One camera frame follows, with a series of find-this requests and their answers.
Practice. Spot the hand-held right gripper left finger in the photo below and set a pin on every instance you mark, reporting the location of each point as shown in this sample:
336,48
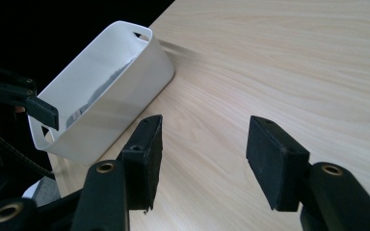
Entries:
144,160

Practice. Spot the plain gray mitten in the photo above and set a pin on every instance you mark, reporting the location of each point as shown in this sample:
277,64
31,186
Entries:
99,91

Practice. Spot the white plastic bin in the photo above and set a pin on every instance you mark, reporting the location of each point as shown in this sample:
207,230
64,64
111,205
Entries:
115,106

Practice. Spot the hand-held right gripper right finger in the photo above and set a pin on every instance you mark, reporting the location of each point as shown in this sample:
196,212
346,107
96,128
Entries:
274,163

